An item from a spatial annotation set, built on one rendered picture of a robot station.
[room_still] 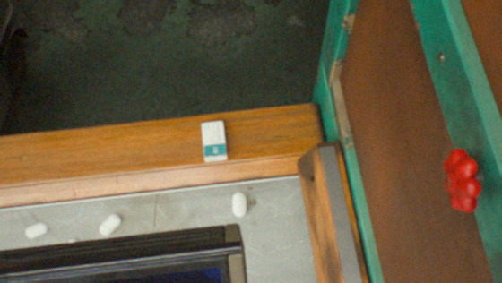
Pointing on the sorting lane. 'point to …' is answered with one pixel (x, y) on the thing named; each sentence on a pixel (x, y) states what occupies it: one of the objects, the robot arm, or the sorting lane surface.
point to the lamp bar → (134, 259)
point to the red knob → (463, 180)
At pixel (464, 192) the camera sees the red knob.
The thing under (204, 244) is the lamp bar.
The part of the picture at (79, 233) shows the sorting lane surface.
